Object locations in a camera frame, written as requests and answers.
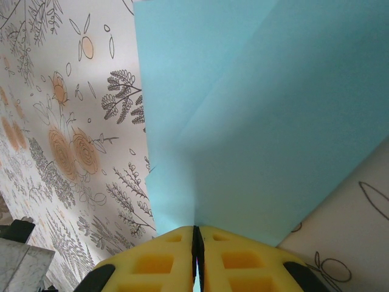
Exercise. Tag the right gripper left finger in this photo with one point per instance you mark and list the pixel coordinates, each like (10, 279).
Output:
(152, 264)

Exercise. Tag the light blue paper sheet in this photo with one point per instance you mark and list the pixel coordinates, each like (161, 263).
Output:
(243, 121)

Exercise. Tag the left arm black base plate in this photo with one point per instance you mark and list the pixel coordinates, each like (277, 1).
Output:
(22, 231)

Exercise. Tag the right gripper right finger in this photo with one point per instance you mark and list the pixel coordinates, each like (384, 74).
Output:
(243, 261)

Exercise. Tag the floral patterned table cover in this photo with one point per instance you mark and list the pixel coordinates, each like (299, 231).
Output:
(76, 91)

